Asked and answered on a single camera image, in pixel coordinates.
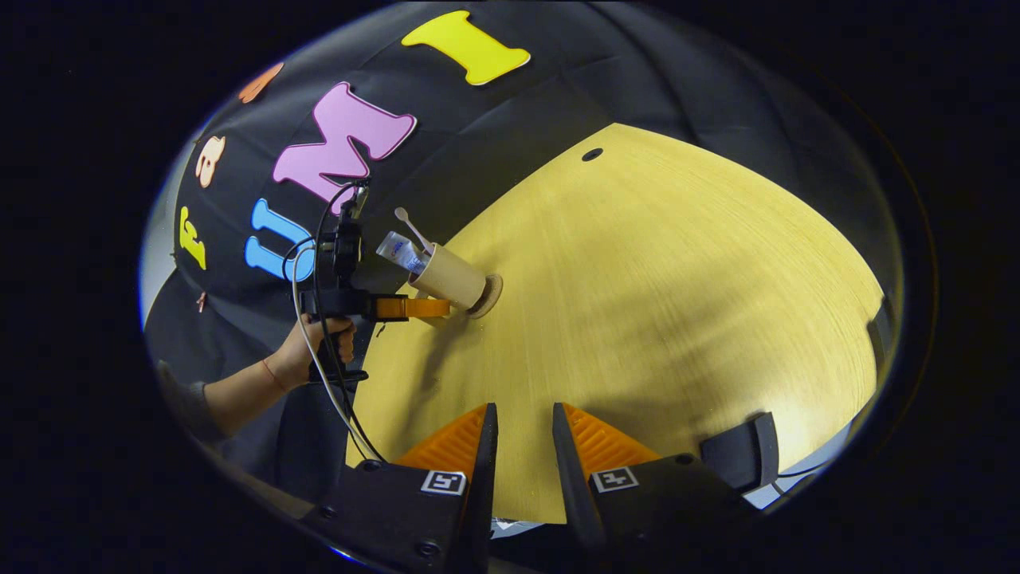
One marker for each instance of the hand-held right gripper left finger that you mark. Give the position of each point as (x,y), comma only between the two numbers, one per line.
(488,462)

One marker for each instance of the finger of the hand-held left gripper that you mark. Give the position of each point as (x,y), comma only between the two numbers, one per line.
(406,308)

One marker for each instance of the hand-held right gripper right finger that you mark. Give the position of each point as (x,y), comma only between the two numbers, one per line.
(567,470)

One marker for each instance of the beige cup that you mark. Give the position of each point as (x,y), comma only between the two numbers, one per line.
(450,279)

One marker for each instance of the white toothpaste tube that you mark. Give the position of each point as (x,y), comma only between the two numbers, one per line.
(398,251)

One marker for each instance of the pale pink toothbrush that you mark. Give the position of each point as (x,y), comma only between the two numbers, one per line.
(414,229)

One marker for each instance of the round brown coaster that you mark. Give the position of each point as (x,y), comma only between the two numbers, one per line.
(490,295)

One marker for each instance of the wooden desktop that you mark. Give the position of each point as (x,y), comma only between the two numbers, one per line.
(637,303)

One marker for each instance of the black backdrop cloth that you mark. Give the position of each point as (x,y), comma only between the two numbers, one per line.
(518,104)

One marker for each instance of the black desk edge bracket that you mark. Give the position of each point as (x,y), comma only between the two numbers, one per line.
(741,454)

